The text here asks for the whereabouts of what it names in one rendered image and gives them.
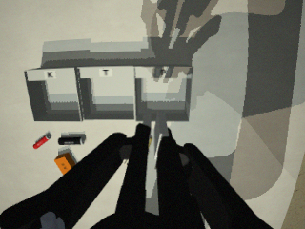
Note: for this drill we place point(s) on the white domino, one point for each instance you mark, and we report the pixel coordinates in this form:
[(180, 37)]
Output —
[(125, 162)]

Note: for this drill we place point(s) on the grey three-compartment bin rack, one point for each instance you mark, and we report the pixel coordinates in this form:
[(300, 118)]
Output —
[(105, 92)]

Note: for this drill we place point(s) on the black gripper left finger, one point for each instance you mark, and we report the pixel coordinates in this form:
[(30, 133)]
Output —
[(64, 203)]

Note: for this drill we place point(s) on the black battery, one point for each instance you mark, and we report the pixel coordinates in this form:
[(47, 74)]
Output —
[(71, 140)]

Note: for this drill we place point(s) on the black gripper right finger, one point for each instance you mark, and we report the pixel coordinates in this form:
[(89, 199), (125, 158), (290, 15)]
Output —
[(180, 193)]

